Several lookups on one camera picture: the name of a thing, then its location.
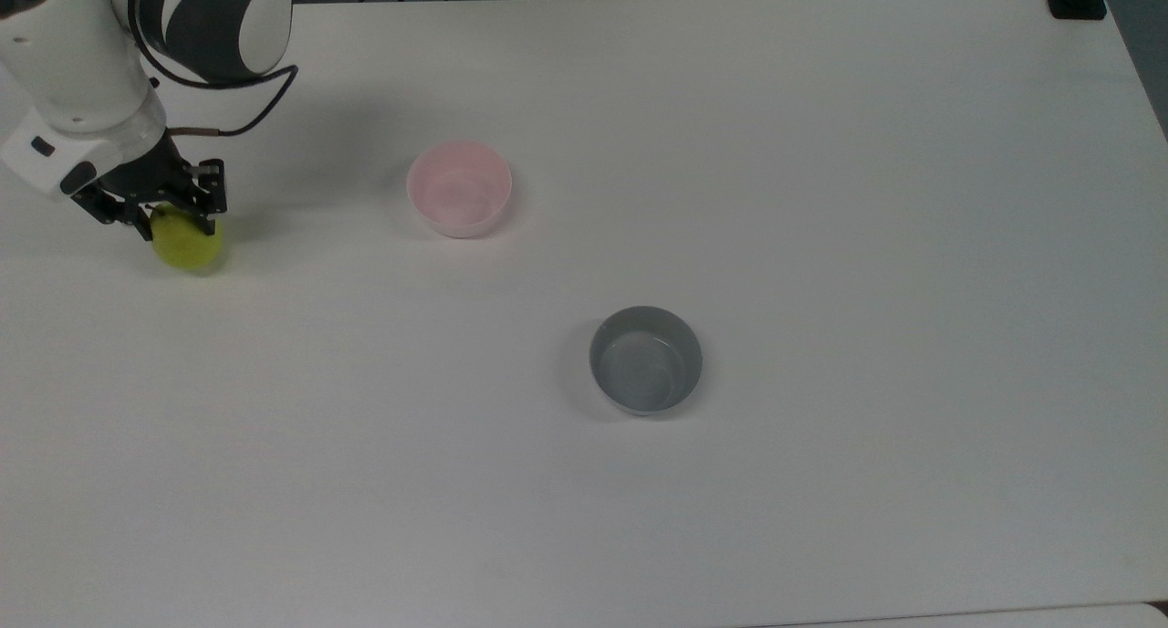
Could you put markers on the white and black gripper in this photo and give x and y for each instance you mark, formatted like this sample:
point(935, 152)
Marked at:
point(55, 158)

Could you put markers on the green yellow pear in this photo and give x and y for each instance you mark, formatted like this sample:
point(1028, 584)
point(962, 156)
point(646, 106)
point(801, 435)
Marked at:
point(190, 245)

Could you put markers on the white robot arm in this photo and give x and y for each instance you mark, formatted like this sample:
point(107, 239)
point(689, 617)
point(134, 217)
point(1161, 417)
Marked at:
point(82, 53)

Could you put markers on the pink plastic bowl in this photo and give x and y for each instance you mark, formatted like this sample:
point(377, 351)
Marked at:
point(459, 190)

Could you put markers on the grey plastic bowl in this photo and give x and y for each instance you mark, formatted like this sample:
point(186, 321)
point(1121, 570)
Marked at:
point(646, 361)

